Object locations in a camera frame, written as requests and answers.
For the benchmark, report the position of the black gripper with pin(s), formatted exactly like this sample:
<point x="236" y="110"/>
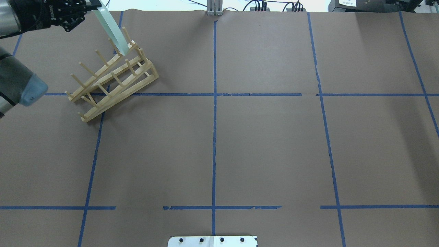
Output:
<point x="35" y="14"/>

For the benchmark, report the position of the pale green plate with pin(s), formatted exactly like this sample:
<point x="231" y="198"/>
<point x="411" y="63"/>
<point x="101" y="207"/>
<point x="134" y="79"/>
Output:
<point x="111" y="28"/>

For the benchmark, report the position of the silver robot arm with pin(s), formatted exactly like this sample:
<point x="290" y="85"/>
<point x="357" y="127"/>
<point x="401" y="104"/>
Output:
<point x="19" y="84"/>

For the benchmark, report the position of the wooden dish rack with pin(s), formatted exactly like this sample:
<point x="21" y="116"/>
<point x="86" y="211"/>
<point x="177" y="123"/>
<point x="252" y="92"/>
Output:
<point x="116" y="80"/>

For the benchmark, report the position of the aluminium frame post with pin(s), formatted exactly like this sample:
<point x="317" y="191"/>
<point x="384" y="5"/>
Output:
<point x="214" y="8"/>

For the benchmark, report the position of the metal base plate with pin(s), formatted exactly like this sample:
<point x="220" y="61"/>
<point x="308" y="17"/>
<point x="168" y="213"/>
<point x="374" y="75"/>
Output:
<point x="213" y="241"/>

